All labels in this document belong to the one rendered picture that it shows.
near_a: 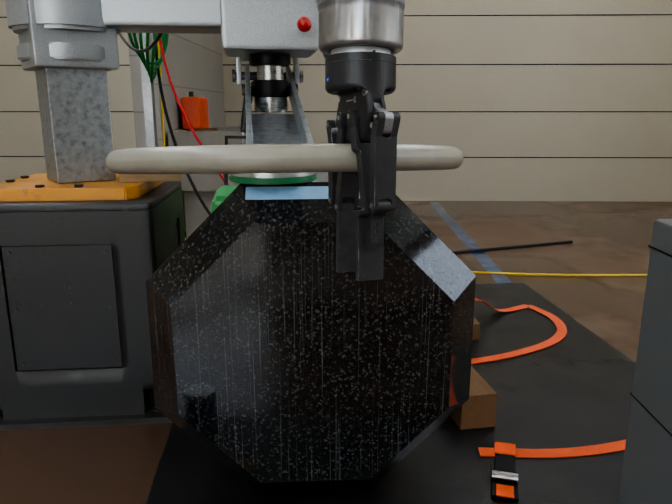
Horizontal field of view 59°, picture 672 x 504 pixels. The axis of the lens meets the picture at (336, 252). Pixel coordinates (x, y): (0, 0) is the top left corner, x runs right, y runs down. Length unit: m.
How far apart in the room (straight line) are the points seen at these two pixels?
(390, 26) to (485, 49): 6.35
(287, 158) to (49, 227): 1.48
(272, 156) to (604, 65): 6.81
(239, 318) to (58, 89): 1.07
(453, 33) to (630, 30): 1.88
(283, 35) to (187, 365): 0.81
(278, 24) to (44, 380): 1.39
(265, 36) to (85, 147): 0.97
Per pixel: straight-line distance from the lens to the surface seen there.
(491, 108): 6.97
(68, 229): 2.02
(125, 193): 2.01
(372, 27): 0.62
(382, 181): 0.60
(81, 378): 2.17
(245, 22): 1.42
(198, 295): 1.45
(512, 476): 1.80
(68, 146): 2.19
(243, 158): 0.63
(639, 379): 1.48
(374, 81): 0.62
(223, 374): 1.51
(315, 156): 0.62
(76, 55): 2.14
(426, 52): 6.87
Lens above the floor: 1.02
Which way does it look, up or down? 14 degrees down
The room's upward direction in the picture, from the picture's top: straight up
